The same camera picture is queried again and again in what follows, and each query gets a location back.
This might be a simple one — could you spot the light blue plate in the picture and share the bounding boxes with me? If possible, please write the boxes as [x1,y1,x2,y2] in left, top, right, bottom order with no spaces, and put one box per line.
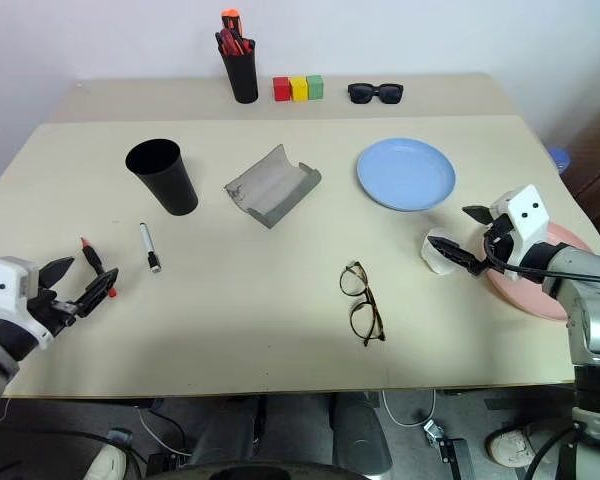
[356,137,457,213]

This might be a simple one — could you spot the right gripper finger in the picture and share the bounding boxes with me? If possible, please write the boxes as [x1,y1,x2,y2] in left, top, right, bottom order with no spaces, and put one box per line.
[461,204,497,225]
[426,236,484,276]

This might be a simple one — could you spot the red marker with black grip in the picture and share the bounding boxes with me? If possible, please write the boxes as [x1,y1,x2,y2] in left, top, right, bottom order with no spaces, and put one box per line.
[79,235,119,299]

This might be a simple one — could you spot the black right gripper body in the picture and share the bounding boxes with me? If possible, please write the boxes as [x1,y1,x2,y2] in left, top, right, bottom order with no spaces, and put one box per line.
[481,213,520,263]

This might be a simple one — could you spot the empty black cup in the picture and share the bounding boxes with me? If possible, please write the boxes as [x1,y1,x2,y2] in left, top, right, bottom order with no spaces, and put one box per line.
[124,138,200,218]

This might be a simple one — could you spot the black tool holder cup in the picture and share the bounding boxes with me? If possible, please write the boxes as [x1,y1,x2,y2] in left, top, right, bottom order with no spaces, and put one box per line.
[219,48,260,105]

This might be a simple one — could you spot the black sunglasses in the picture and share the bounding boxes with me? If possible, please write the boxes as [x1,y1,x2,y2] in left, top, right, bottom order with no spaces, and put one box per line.
[347,82,406,106]

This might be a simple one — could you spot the open grey glasses case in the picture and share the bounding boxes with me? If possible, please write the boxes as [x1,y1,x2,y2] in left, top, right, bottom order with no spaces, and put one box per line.
[223,143,324,231]

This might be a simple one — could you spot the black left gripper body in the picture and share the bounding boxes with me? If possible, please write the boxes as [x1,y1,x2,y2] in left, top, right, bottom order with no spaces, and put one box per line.
[27,286,80,338]

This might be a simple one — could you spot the white cable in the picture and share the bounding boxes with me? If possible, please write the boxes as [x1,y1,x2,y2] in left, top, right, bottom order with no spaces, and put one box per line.
[379,389,438,428]

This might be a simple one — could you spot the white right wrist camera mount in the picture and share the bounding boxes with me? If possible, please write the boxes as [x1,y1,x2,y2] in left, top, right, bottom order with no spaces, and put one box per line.
[488,184,552,275]

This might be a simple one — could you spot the orange-capped black screwdriver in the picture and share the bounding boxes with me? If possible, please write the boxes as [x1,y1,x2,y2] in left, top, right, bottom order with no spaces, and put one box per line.
[220,8,243,42]

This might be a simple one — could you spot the brown wooden cabinet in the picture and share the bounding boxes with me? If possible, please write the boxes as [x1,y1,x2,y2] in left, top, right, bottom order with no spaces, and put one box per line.
[563,98,600,242]

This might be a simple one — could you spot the blue round container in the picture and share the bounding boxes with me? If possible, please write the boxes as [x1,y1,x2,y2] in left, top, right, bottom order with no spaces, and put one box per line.
[546,145,573,175]

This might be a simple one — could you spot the white shoe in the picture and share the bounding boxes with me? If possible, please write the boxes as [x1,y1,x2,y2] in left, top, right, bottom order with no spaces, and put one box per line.
[485,423,540,470]
[81,443,137,480]

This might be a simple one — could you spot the tortoiseshell eyeglasses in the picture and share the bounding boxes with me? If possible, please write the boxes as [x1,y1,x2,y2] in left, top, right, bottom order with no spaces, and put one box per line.
[339,260,387,348]

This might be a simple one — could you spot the small white cup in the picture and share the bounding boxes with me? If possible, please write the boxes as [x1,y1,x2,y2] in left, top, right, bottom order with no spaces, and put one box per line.
[420,226,462,276]

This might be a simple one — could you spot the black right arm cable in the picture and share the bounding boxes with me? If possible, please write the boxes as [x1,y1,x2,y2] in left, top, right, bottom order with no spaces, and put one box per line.
[483,230,600,290]

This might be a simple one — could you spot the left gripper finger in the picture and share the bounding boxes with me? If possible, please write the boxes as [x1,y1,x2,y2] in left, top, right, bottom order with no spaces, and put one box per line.
[38,256,76,290]
[71,267,121,319]

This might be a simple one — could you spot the white marker with black cap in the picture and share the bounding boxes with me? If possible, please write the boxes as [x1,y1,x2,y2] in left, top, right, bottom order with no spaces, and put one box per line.
[138,221,163,274]

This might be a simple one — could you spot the dark rounded leg shape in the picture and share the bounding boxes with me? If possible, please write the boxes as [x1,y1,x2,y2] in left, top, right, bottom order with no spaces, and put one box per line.
[188,394,262,467]
[331,393,395,477]

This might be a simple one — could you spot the pink plate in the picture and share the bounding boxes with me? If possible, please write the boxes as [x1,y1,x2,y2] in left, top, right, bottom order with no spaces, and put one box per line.
[483,221,600,322]

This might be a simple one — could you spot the metal caster bracket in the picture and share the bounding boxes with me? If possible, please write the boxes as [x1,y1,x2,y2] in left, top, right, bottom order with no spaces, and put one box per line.
[422,418,470,480]

